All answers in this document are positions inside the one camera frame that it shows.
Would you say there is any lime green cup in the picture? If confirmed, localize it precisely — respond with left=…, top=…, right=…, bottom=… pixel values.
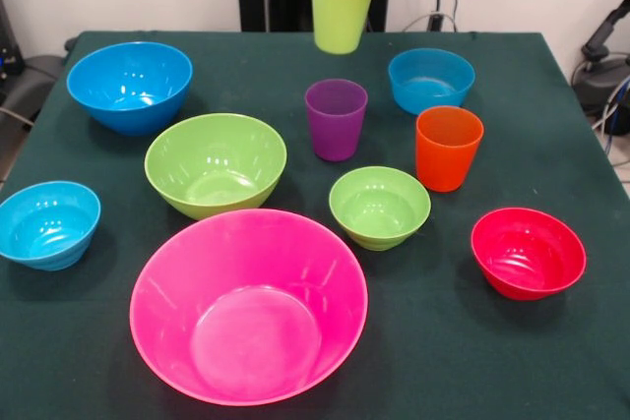
left=310, top=0, right=377, bottom=56

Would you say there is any medium blue bowl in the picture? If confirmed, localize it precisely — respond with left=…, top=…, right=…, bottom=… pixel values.
left=387, top=47, right=476, bottom=117

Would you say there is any purple cup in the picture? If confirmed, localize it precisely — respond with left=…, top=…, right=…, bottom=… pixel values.
left=304, top=79, right=369, bottom=163

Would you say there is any orange cup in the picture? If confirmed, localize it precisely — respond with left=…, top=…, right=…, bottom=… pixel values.
left=414, top=105, right=485, bottom=194

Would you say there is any small green bowl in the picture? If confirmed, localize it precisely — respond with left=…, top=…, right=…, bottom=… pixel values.
left=328, top=165, right=432, bottom=252

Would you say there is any large green bowl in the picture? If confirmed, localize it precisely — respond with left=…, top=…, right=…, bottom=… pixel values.
left=144, top=112, right=288, bottom=221

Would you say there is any black wheel base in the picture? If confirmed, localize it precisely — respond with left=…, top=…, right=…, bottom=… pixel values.
left=574, top=46, right=630, bottom=136
left=0, top=36, right=80, bottom=146

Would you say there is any large blue bowl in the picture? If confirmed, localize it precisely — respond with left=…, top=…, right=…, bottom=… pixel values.
left=66, top=41, right=194, bottom=137

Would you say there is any small red-pink bowl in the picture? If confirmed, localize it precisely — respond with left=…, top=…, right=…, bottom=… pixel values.
left=470, top=207, right=588, bottom=302

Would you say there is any large pink bowl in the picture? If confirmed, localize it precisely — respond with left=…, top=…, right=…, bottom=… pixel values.
left=129, top=208, right=370, bottom=407

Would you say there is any dark green table cloth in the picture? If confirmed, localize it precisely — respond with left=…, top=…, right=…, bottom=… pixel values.
left=0, top=30, right=630, bottom=420

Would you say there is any small light blue bowl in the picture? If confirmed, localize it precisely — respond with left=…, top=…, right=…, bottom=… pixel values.
left=0, top=180, right=102, bottom=272

